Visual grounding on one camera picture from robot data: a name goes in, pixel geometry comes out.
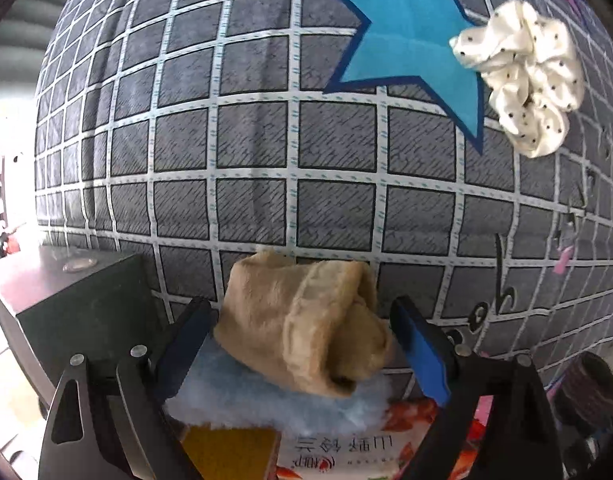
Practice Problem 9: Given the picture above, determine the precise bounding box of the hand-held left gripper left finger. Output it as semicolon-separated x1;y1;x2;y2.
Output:
38;297;220;480

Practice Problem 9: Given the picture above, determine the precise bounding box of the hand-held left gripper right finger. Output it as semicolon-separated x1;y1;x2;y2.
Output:
389;296;564;480

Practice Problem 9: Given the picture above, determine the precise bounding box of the light blue fluffy cloth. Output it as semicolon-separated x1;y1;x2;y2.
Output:
164;332;402;433

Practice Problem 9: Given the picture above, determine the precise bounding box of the dark storage box white inside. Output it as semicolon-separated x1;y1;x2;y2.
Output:
0;252;174;411

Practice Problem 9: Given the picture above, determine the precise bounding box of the brown knitted hair band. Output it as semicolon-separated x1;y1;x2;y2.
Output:
549;351;613;433

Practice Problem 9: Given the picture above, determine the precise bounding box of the white dotted scrunchie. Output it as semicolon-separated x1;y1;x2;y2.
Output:
449;0;584;158

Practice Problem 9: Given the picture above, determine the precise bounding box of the red patterned box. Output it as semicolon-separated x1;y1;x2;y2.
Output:
181;422;282;480

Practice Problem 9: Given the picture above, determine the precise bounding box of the orange white tissue pack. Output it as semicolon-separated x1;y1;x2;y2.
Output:
276;395;487;480

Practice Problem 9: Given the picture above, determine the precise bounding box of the grey checked star blanket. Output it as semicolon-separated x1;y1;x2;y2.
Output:
34;0;613;411

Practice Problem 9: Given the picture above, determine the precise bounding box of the grey curtain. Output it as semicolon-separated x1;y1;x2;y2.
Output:
0;0;87;86

